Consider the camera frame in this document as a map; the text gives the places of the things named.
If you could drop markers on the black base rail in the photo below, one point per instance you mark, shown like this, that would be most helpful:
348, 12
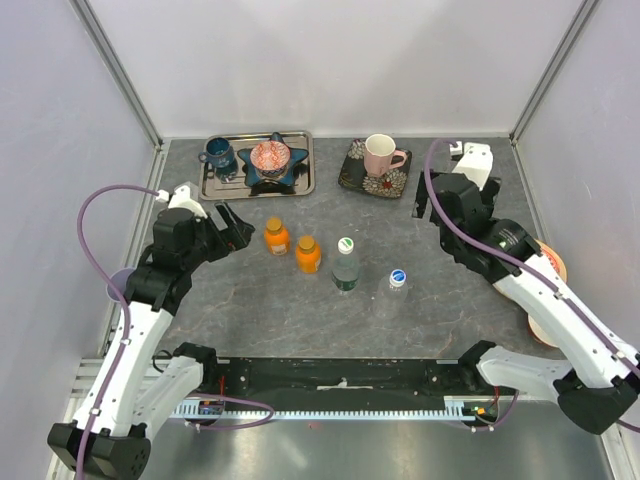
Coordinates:
327, 383

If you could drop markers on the left orange juice bottle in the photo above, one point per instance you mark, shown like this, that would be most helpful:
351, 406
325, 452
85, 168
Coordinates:
276, 236

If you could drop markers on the pink mug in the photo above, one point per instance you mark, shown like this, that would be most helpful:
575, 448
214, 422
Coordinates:
381, 155

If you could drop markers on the slotted cable duct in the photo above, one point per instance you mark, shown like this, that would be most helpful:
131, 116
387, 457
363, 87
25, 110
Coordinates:
453, 409

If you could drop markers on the blue mug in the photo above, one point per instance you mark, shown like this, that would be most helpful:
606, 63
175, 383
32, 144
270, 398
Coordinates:
219, 153

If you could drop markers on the blue white bottle cap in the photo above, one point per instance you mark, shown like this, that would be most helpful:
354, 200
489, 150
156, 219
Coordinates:
397, 278

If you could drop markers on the right orange juice bottle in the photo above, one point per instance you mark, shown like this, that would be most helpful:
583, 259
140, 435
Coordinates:
308, 255

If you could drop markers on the clear plastic bottle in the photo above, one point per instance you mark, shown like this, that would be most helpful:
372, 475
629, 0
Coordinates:
388, 299

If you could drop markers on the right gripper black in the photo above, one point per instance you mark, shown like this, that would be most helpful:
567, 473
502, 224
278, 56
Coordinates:
489, 192

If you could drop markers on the red patterned bowl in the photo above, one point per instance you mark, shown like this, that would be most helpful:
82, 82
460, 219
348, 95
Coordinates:
270, 158

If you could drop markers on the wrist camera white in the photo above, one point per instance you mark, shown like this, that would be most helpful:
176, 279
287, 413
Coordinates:
474, 160
183, 196

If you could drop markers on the water bottle green label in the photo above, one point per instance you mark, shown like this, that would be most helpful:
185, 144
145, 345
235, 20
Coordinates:
345, 269

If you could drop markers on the blue star-shaped plate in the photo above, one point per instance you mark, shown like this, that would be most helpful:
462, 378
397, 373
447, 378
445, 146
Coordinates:
253, 178

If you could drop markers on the metal tray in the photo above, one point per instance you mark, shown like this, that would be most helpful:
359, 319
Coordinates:
231, 184

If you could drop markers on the white bowl red rim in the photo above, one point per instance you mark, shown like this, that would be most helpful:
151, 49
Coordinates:
539, 335

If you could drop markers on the purple cup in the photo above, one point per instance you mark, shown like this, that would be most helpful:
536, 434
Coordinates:
117, 285

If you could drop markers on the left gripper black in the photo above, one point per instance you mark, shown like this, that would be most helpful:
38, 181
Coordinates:
228, 239

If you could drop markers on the orange juice bottle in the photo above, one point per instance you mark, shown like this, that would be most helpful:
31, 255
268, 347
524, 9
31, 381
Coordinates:
276, 236
308, 255

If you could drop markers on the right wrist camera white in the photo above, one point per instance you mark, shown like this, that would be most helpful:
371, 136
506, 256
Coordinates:
474, 160

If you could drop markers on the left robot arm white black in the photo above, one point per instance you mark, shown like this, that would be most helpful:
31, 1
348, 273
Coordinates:
110, 435

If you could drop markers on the black floral square plate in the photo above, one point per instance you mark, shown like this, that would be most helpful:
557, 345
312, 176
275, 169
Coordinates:
354, 177

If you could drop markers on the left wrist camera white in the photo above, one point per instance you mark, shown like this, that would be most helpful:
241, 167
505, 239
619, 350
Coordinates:
183, 196

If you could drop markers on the beige plate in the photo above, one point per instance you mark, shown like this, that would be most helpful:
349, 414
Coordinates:
553, 258

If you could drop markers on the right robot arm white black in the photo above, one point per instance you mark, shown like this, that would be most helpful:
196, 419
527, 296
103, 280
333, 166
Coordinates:
597, 381

